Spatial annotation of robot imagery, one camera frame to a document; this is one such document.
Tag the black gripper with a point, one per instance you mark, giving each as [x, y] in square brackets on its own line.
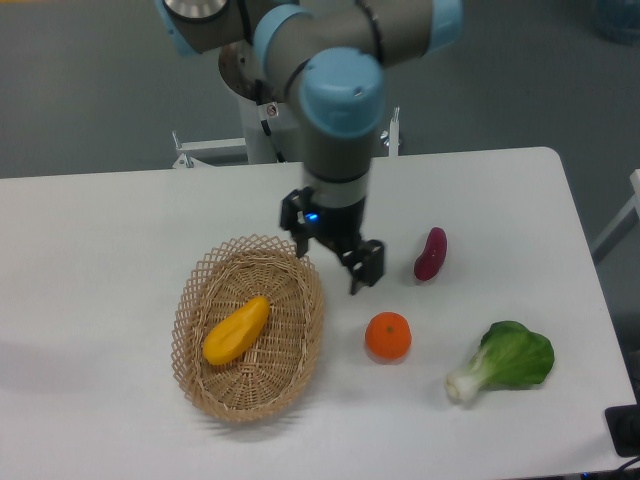
[338, 229]

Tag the yellow mango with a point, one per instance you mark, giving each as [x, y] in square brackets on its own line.
[236, 333]

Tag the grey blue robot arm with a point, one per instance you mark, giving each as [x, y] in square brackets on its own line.
[329, 70]

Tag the woven wicker basket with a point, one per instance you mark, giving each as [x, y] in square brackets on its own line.
[274, 371]

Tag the purple sweet potato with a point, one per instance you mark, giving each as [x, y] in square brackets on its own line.
[429, 263]

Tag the orange tangerine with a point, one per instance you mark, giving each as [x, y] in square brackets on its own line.
[388, 336]

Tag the green bok choy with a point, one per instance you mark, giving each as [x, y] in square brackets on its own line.
[508, 355]

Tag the black device at table edge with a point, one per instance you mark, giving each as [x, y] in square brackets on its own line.
[623, 425]

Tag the white metal frame bracket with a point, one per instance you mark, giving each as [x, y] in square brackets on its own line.
[391, 137]

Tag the white post at right edge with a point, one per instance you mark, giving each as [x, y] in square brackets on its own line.
[619, 226]

